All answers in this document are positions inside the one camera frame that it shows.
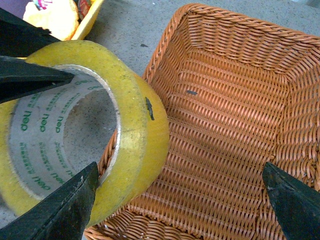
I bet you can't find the yellow tape roll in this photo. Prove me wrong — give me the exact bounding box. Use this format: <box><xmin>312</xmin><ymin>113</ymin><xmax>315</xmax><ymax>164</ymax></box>
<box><xmin>0</xmin><ymin>40</ymin><xmax>169</xmax><ymax>226</ymax></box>

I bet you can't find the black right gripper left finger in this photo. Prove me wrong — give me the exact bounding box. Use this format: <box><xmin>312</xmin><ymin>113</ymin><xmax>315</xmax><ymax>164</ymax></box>
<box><xmin>0</xmin><ymin>162</ymin><xmax>99</xmax><ymax>240</ymax></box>

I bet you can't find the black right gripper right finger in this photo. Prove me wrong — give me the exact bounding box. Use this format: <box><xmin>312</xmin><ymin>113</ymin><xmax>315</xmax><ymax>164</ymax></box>
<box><xmin>262</xmin><ymin>162</ymin><xmax>320</xmax><ymax>240</ymax></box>

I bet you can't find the purple foam cube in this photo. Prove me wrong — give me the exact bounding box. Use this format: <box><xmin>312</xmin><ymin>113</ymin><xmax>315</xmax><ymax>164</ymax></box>
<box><xmin>0</xmin><ymin>0</ymin><xmax>30</xmax><ymax>19</ymax></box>

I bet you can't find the bread roll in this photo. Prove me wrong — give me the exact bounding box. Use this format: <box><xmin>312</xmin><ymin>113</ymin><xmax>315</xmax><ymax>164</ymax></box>
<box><xmin>22</xmin><ymin>0</ymin><xmax>79</xmax><ymax>41</ymax></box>

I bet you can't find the brown wicker basket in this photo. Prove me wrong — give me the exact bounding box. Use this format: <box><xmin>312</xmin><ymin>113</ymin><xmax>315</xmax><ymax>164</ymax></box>
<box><xmin>85</xmin><ymin>3</ymin><xmax>320</xmax><ymax>240</ymax></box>

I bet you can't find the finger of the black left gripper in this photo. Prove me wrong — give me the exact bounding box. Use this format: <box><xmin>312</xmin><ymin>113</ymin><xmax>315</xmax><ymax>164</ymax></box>
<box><xmin>0</xmin><ymin>8</ymin><xmax>60</xmax><ymax>58</ymax></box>
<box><xmin>0</xmin><ymin>56</ymin><xmax>75</xmax><ymax>103</ymax></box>

